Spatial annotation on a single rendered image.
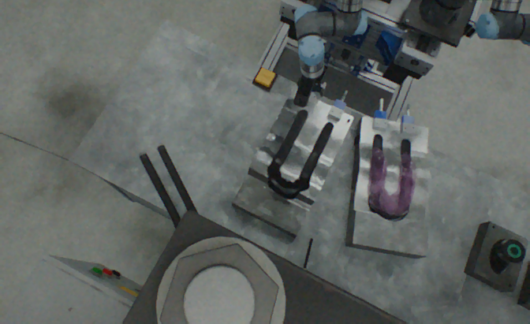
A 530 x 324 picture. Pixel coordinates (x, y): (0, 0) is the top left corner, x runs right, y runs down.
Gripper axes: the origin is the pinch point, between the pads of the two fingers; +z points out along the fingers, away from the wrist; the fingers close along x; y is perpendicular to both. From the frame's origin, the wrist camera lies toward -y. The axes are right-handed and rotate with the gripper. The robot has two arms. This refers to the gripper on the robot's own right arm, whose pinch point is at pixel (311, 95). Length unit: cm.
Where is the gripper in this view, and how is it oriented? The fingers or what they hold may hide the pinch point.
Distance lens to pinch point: 164.8
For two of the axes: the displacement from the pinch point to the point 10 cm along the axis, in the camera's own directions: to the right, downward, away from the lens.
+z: 1.3, 2.4, 9.6
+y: 4.5, -8.8, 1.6
